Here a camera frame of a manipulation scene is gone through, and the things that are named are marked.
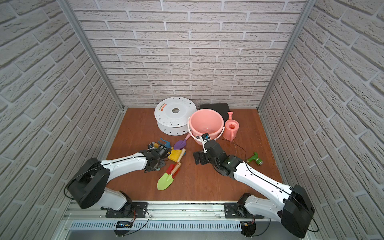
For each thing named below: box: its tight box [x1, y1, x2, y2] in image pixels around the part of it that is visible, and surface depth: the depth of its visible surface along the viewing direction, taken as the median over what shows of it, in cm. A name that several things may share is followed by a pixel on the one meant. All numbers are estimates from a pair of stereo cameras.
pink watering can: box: [222, 111, 240, 142], surface depth 96 cm
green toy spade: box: [157, 162, 182, 191], surface depth 85 cm
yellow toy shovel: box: [168, 148, 186, 163], surface depth 91 cm
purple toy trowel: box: [173, 139, 187, 150], surface depth 100 cm
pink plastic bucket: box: [187, 108, 225, 144], surface depth 93 cm
